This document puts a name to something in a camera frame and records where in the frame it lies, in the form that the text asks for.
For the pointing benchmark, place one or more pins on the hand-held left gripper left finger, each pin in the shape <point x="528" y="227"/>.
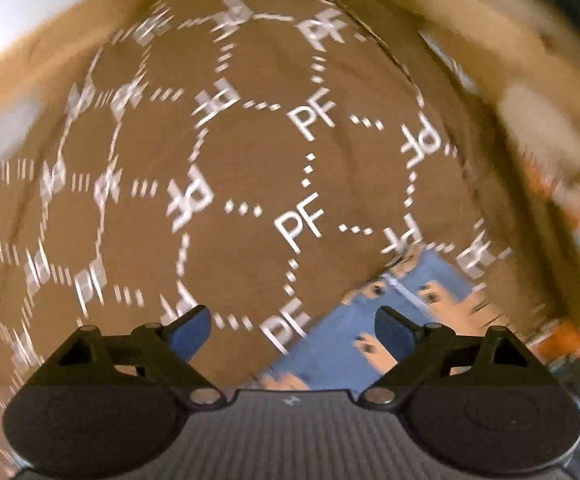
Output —
<point x="193" y="331"/>

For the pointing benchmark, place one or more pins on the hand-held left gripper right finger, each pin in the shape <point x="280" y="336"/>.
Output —
<point x="392" y="331"/>

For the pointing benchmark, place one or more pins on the blue printed pants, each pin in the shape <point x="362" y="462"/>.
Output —
<point x="330" y="340"/>

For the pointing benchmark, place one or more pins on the brown printed blanket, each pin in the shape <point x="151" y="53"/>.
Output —
<point x="250" y="160"/>

